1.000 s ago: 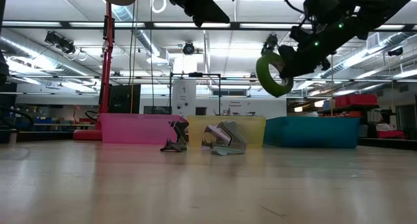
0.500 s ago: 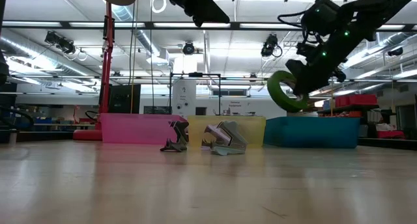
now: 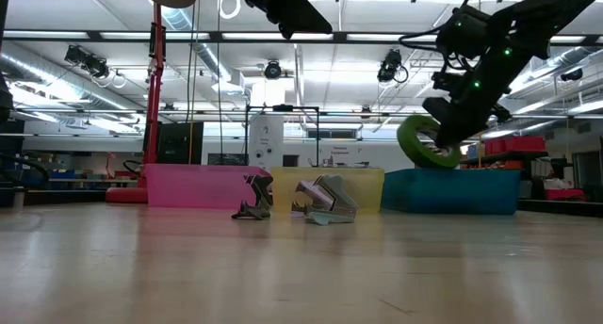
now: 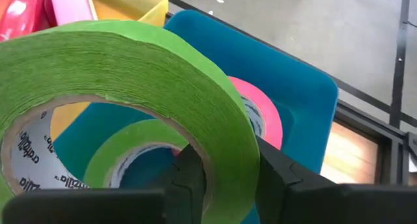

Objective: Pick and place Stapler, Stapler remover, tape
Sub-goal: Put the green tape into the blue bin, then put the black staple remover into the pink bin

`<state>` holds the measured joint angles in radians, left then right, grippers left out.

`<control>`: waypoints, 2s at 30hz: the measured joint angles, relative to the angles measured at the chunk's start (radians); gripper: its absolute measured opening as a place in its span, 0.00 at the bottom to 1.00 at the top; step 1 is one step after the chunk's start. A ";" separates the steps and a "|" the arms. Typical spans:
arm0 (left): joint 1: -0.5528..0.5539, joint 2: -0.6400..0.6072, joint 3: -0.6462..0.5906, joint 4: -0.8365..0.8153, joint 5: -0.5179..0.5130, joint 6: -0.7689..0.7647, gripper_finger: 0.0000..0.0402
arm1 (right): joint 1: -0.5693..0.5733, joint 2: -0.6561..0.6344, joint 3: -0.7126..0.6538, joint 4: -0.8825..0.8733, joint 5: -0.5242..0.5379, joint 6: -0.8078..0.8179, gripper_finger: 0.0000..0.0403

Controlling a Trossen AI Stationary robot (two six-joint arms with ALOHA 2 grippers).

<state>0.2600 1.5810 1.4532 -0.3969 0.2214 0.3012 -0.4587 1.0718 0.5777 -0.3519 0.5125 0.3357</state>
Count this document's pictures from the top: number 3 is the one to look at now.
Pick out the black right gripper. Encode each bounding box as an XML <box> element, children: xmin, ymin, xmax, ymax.
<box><xmin>422</xmin><ymin>62</ymin><xmax>513</xmax><ymax>152</ymax></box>

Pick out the green tape roll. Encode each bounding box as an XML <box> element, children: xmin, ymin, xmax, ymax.
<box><xmin>396</xmin><ymin>114</ymin><xmax>463</xmax><ymax>170</ymax></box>

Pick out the light blue staple remover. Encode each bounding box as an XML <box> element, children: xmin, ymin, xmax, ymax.
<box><xmin>301</xmin><ymin>174</ymin><xmax>360</xmax><ymax>226</ymax></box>

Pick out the purple staple remover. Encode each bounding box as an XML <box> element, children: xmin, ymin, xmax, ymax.
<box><xmin>290</xmin><ymin>180</ymin><xmax>331</xmax><ymax>217</ymax></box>

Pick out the black staple remover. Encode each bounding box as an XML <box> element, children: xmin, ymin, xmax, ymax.
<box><xmin>230</xmin><ymin>173</ymin><xmax>274</xmax><ymax>221</ymax></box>

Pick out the blue plastic bin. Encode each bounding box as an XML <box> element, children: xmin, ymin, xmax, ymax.
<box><xmin>380</xmin><ymin>167</ymin><xmax>522</xmax><ymax>216</ymax></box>

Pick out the red storage bin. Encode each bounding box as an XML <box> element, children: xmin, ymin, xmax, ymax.
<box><xmin>484</xmin><ymin>136</ymin><xmax>547</xmax><ymax>156</ymax></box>

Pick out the yellow translucent plastic bin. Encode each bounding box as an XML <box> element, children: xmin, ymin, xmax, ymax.
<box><xmin>270</xmin><ymin>167</ymin><xmax>385</xmax><ymax>216</ymax></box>

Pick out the white pillar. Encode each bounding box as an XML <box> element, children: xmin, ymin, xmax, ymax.
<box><xmin>248</xmin><ymin>115</ymin><xmax>285</xmax><ymax>172</ymax></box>

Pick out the red box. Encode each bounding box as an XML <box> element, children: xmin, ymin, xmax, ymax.
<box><xmin>545</xmin><ymin>187</ymin><xmax>588</xmax><ymax>203</ymax></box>

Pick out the red desk lamp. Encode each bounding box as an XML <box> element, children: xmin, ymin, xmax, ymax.
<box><xmin>106</xmin><ymin>0</ymin><xmax>199</xmax><ymax>204</ymax></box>

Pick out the black cabinet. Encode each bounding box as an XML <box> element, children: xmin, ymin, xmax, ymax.
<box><xmin>143</xmin><ymin>121</ymin><xmax>204</xmax><ymax>166</ymax></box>

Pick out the pink translucent plastic bin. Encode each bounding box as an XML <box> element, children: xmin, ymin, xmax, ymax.
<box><xmin>144</xmin><ymin>163</ymin><xmax>273</xmax><ymax>209</ymax></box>

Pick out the black metal frame stand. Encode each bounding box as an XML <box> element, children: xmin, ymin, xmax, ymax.
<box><xmin>244</xmin><ymin>105</ymin><xmax>320</xmax><ymax>169</ymax></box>

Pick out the silver ventilation duct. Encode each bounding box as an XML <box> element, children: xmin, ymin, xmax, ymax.
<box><xmin>498</xmin><ymin>45</ymin><xmax>595</xmax><ymax>114</ymax></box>
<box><xmin>4</xmin><ymin>40</ymin><xmax>131</xmax><ymax>111</ymax></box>

